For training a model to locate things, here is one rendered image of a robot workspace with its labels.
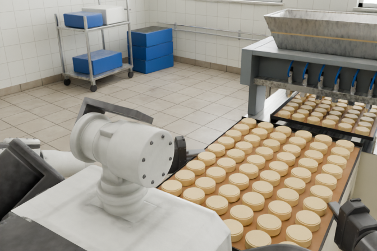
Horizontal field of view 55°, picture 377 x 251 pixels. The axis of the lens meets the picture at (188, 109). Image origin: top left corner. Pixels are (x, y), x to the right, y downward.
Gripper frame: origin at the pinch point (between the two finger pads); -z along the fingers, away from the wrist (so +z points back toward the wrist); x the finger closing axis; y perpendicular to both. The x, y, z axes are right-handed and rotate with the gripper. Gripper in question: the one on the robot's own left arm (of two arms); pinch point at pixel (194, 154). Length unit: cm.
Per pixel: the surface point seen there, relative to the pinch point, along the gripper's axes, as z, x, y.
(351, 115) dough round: -75, -8, 31
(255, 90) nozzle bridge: -43, -3, 58
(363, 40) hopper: -69, 25, 24
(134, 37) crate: -15, -50, 442
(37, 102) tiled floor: 111, -101, 337
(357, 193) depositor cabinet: -71, -35, 15
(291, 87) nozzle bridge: -51, 3, 40
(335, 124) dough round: -64, -8, 26
